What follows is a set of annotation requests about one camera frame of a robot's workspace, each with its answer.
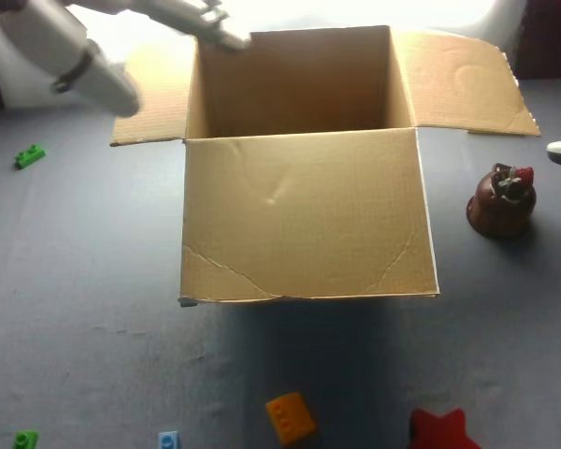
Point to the orange toy block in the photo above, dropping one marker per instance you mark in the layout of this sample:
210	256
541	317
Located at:
291	418

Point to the red star toy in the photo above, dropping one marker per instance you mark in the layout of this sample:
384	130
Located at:
441	432

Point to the green toy block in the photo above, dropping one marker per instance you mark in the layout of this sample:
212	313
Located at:
25	440
29	157

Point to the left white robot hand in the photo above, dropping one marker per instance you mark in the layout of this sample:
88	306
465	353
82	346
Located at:
42	37

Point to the white backdrop cloth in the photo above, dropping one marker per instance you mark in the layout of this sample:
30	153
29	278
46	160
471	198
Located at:
308	14

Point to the cardboard box with flaps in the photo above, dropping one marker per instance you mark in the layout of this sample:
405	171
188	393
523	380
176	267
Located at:
304	210

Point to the chocolate toy cake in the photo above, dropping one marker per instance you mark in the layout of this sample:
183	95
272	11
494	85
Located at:
498	210

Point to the blue toy block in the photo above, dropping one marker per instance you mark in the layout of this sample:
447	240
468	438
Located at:
168	441

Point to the grey table cloth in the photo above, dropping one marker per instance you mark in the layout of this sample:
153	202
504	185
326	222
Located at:
98	351

